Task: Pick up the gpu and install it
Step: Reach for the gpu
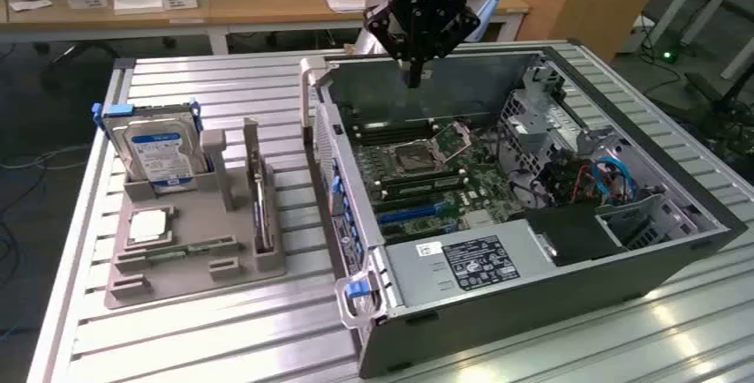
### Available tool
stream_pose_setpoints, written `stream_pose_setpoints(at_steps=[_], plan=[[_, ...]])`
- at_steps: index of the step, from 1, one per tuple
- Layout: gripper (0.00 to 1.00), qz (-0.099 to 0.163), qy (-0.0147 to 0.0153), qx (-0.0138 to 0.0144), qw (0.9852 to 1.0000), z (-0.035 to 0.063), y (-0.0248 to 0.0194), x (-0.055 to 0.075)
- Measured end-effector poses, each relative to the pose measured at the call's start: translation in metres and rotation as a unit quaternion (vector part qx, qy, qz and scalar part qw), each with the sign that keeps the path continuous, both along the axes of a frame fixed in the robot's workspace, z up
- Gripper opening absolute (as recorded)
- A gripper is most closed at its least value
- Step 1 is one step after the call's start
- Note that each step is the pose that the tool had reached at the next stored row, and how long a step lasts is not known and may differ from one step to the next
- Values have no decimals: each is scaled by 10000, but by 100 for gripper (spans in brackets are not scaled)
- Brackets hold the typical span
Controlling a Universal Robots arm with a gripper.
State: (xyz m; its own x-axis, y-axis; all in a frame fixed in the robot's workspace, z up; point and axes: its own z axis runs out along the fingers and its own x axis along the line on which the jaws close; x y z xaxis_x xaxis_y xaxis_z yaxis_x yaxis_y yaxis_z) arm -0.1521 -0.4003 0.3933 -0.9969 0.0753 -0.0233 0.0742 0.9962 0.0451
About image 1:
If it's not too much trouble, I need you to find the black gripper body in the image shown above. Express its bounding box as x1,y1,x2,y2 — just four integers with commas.
385,0,473,62

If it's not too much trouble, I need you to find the RAM memory stick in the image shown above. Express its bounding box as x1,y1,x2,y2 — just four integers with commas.
241,116,277,255

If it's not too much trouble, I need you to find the wooden cabinet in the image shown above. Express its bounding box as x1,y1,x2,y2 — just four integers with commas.
497,0,677,63

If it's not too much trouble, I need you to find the metal socket cover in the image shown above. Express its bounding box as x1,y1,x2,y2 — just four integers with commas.
432,120,474,155

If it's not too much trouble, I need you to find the perforated metal drive cage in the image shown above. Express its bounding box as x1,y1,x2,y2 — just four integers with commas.
496,86,593,172

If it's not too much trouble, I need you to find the CPU socket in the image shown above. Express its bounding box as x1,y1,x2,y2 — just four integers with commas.
390,139,441,177

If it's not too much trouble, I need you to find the black RAM stick with label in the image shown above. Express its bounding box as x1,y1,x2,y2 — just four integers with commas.
385,179,465,201
381,169,464,190

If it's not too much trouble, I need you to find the green motherboard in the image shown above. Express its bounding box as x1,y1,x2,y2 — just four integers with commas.
346,120,513,245

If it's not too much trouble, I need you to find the white box with round bowl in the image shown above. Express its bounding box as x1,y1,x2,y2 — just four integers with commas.
110,0,165,17

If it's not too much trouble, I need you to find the black equipment stand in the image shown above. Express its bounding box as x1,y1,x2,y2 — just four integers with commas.
681,41,754,146

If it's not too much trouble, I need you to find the long black expansion slot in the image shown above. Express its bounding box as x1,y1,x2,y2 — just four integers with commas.
374,196,432,215

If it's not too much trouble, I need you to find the silver chipset heatsink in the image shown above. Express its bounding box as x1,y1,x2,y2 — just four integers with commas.
464,210,500,229

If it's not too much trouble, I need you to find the hard disk in blue carrier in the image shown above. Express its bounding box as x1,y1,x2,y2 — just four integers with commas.
91,99,205,193

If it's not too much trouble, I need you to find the black plastic shroud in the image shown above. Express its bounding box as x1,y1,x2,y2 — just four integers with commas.
525,203,629,268

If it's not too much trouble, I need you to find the black office chair base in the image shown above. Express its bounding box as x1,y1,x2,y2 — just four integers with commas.
31,38,122,91

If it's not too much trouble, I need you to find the grey metal disk bay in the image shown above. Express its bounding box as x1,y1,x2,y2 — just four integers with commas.
592,191,708,252

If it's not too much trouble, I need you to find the wooden desk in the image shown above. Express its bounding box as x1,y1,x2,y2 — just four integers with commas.
0,0,530,56

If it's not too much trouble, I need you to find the grey plastic parts rack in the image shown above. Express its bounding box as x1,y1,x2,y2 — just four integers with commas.
102,128,290,312

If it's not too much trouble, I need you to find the grey power supply unit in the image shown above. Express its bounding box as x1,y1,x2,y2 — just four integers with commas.
376,218,558,312

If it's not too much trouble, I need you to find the silver CPU chip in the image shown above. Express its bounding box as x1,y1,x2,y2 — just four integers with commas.
126,210,170,244

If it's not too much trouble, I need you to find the green RAM stick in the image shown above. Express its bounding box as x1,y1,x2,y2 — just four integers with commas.
145,240,229,259

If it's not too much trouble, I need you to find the open black PC case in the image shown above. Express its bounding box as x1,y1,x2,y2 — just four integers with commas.
297,45,749,380

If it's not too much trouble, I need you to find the white table frame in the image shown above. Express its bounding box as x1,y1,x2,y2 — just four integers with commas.
644,0,754,79

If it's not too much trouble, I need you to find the red wire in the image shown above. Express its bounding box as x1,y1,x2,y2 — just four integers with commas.
573,165,591,201

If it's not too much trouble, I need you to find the blue wire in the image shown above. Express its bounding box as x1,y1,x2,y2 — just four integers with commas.
592,158,636,204

